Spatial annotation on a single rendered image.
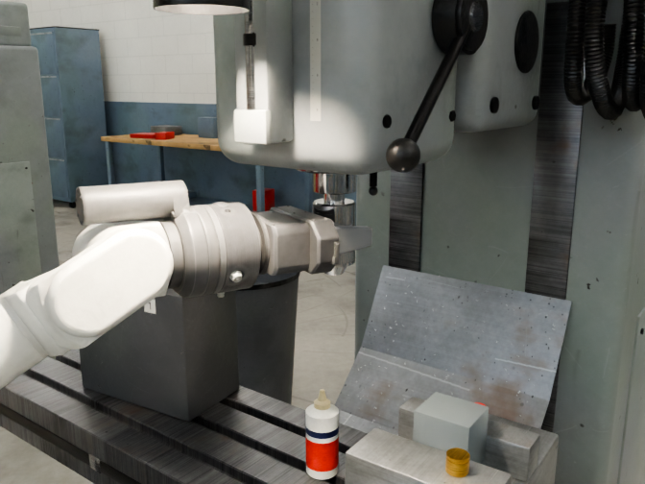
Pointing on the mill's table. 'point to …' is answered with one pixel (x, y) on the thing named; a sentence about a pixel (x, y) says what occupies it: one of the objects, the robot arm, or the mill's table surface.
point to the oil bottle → (322, 438)
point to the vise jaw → (408, 464)
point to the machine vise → (505, 447)
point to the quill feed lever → (448, 11)
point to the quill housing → (346, 86)
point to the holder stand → (169, 355)
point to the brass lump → (457, 462)
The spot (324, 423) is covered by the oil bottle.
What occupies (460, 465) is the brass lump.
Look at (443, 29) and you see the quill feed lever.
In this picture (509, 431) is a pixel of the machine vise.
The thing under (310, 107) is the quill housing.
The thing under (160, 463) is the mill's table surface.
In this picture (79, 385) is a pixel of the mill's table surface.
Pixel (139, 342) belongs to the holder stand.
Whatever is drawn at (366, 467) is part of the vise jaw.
